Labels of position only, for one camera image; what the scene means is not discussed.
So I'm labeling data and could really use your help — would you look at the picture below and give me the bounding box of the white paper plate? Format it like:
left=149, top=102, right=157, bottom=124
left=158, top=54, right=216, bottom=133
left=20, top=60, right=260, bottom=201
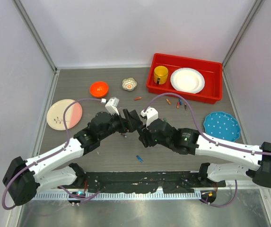
left=170, top=68, right=205, bottom=94

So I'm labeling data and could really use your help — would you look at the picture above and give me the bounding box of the purple cable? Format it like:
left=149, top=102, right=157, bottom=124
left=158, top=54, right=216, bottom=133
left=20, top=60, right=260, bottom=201
left=144, top=92, right=271, bottom=209
left=2, top=98, right=107, bottom=210

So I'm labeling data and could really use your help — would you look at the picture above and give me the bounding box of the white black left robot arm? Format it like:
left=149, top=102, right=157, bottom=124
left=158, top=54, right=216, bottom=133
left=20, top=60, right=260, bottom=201
left=2, top=109, right=143, bottom=206

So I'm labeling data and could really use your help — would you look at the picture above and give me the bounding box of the orange bowl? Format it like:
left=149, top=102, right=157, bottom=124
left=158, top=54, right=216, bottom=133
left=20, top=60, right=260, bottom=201
left=89, top=81, right=109, bottom=98

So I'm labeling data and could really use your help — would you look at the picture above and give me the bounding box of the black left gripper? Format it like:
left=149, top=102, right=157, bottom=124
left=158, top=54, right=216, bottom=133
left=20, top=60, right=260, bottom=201
left=99, top=109, right=142, bottom=140

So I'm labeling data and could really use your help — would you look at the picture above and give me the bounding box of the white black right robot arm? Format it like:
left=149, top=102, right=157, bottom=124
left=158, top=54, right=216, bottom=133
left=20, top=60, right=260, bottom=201
left=137, top=119, right=271, bottom=188

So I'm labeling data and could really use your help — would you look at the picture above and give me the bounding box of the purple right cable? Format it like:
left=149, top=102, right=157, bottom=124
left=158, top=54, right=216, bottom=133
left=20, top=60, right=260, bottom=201
left=144, top=92, right=271, bottom=209

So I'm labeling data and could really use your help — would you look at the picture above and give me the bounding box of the blue battery near front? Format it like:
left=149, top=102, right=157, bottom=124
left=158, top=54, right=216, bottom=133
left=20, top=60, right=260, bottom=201
left=136, top=155, right=143, bottom=163

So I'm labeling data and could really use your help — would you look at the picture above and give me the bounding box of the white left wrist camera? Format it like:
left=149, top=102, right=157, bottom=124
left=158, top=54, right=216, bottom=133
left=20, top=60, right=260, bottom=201
left=105, top=97, right=120, bottom=115

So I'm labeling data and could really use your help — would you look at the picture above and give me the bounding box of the blue polka dot plate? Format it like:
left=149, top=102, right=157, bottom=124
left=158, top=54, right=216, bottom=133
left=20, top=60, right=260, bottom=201
left=203, top=111, right=241, bottom=142

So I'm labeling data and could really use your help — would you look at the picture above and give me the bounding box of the red plastic bin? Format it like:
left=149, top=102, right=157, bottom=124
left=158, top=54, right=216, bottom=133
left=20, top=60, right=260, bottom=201
left=146, top=53, right=223, bottom=104

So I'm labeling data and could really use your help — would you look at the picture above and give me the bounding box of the yellow mug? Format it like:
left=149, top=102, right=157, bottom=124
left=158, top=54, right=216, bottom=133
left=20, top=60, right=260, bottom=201
left=154, top=66, right=169, bottom=85

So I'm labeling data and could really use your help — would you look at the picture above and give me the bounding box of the small floral bowl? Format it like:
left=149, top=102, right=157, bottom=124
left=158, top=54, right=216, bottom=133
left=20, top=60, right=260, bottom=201
left=122, top=77, right=138, bottom=91

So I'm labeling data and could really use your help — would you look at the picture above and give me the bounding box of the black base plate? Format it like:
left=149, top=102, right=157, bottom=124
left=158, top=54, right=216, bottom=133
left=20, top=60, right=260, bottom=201
left=84, top=171, right=226, bottom=194

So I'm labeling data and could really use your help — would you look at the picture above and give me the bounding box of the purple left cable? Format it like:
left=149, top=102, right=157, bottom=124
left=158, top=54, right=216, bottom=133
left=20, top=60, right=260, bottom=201
left=2, top=98, right=107, bottom=210

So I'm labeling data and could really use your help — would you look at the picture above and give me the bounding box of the pink cream plate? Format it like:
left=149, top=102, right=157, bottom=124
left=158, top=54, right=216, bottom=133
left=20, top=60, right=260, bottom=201
left=46, top=99, right=83, bottom=131

